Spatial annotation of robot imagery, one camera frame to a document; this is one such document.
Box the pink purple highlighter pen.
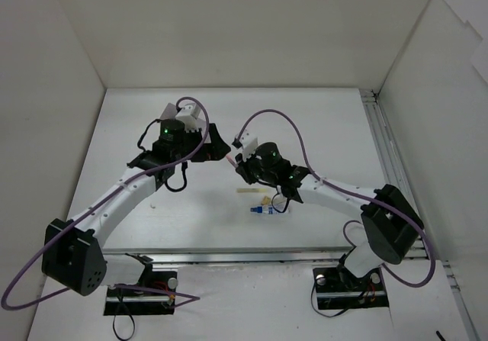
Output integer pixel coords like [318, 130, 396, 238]
[226, 156, 238, 168]

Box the yellow eraser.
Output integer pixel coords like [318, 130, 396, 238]
[261, 195, 271, 205]

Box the yellow highlighter pen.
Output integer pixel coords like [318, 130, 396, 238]
[236, 188, 268, 194]

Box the blue white correction pen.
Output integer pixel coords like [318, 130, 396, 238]
[249, 205, 290, 215]

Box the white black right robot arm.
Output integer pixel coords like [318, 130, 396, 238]
[233, 138, 425, 289]

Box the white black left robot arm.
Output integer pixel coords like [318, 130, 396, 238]
[41, 119, 230, 296]

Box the white divided organizer box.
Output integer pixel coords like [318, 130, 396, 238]
[159, 103, 181, 121]

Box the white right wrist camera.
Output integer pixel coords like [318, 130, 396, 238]
[232, 129, 258, 162]

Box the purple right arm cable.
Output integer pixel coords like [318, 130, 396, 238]
[238, 109, 438, 288]

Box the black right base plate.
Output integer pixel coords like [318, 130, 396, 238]
[311, 267, 390, 317]

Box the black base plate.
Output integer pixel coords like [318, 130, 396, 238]
[103, 269, 178, 316]
[311, 267, 390, 317]

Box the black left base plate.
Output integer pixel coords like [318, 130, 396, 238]
[103, 269, 178, 316]

